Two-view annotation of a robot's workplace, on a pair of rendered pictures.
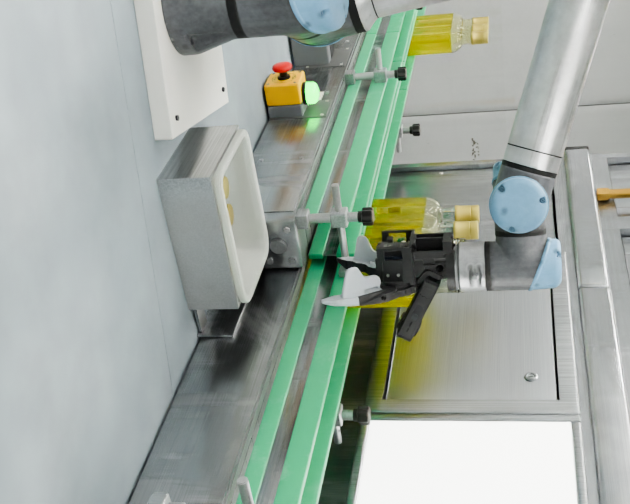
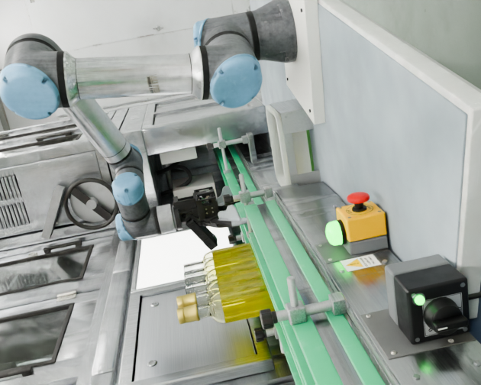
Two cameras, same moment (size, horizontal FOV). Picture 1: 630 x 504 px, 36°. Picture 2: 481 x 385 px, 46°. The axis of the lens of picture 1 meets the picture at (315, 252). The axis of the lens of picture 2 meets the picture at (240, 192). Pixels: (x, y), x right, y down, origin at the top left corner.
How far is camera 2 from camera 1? 2.71 m
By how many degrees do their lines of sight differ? 128
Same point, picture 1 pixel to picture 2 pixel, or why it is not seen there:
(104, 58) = not seen: hidden behind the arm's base
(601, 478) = (127, 277)
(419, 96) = not seen: outside the picture
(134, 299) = not seen: hidden behind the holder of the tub
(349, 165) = (264, 228)
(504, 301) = (170, 344)
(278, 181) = (304, 199)
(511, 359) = (166, 310)
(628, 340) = (91, 350)
